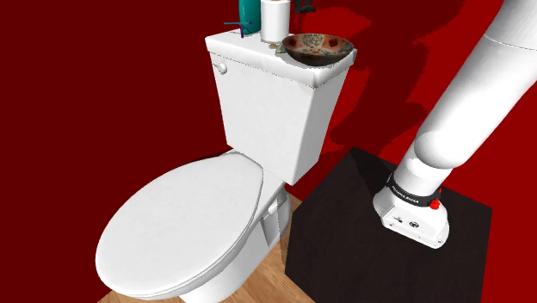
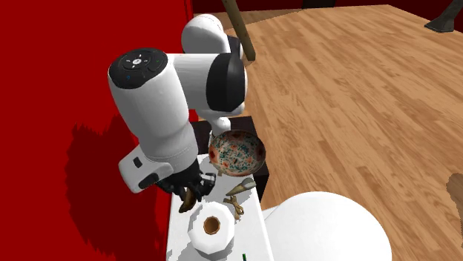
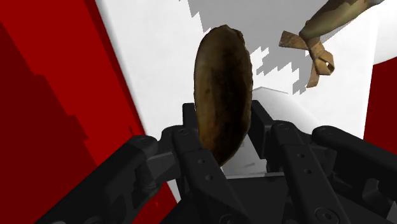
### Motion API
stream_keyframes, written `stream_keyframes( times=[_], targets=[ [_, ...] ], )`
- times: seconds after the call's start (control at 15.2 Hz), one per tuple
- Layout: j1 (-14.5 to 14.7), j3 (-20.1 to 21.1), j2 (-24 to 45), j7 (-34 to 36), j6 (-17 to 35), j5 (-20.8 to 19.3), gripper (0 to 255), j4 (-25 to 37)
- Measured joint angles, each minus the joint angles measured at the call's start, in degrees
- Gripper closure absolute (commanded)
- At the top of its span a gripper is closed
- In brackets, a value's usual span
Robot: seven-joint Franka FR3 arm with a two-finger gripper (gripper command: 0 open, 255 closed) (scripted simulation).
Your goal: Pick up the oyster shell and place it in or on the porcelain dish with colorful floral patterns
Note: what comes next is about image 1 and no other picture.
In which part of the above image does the white toilet paper roll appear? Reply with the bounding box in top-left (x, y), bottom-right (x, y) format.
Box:
top-left (260, 0), bottom-right (292, 44)

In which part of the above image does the teal bottle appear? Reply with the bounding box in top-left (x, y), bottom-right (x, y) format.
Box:
top-left (238, 0), bottom-right (262, 35)

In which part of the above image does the dark robot stand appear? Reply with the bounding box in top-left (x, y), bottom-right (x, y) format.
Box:
top-left (284, 145), bottom-right (494, 303)

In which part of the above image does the brown patterned bowl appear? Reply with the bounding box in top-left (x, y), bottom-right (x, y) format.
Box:
top-left (281, 33), bottom-right (355, 67)

